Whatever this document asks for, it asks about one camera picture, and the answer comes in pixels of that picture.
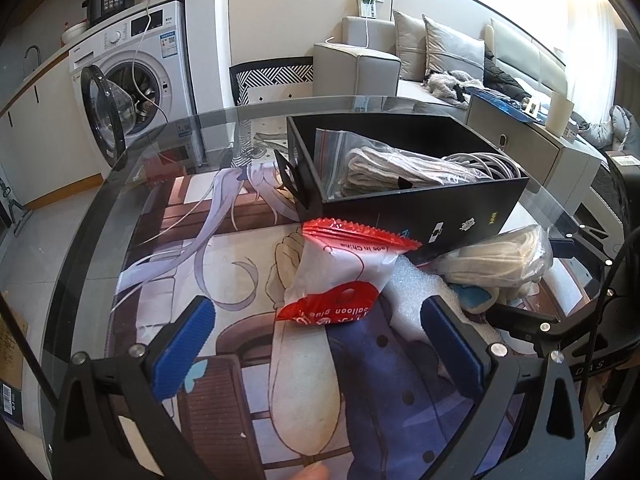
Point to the blue and white plush toy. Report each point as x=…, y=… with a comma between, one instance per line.
x=472, y=297

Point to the brown cardboard box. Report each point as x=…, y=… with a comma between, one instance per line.
x=10, y=360

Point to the kitchen faucet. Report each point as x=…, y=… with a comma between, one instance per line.
x=32, y=52

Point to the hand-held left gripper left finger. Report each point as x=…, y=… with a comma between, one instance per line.
x=185, y=355

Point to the small white card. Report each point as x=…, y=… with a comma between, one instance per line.
x=530, y=106

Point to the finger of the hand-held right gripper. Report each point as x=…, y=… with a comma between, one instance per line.
x=562, y=249
x=520, y=317

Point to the wall socket with charger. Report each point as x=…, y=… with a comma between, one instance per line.
x=369, y=2

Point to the printed table mat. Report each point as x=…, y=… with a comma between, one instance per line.
x=240, y=360

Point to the white washing machine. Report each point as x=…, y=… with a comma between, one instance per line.
x=165, y=50

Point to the red and white packet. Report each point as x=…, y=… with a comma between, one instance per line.
x=330, y=270

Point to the floor mop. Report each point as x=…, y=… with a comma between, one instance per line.
x=15, y=205

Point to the white base cabinet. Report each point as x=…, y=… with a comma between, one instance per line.
x=45, y=130

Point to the grey furry cloth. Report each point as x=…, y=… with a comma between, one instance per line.
x=445, y=82

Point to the beige side cabinet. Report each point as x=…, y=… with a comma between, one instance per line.
x=540, y=145

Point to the white foam block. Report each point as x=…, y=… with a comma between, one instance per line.
x=410, y=285

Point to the grey cushion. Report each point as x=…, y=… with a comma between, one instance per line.
x=452, y=47
x=410, y=45

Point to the person's left hand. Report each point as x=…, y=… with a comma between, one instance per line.
x=310, y=472

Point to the beige sofa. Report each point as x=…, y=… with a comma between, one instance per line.
x=360, y=70

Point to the black cardboard box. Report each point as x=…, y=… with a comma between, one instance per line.
x=450, y=220

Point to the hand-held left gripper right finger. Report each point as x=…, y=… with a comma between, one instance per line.
x=452, y=350

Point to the grey puffy cloth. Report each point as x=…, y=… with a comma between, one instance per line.
x=620, y=125

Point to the bagged white webbing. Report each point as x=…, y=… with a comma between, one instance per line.
x=500, y=255

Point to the black white patterned chair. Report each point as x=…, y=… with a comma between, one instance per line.
x=272, y=77

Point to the brown parcel box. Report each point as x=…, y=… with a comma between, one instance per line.
x=622, y=160

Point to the black jacket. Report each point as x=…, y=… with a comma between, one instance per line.
x=502, y=77

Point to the blue flat pack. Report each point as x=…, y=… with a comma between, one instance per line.
x=500, y=100

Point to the white bowl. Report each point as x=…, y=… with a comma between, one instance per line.
x=75, y=34

